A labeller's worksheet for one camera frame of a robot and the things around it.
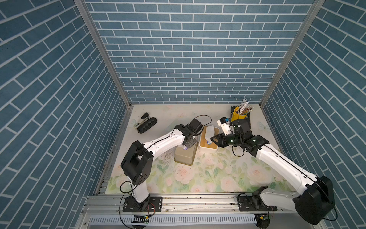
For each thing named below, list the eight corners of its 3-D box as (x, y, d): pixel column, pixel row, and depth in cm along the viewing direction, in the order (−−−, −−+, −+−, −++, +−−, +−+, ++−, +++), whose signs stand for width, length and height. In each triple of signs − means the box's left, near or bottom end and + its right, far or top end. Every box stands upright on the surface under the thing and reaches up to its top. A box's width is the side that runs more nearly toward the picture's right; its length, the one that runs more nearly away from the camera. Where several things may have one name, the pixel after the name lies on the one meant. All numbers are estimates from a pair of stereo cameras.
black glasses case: (136, 131, 105) (135, 129, 103) (153, 118, 113) (153, 116, 111) (140, 134, 103) (139, 132, 101) (157, 121, 111) (157, 119, 109)
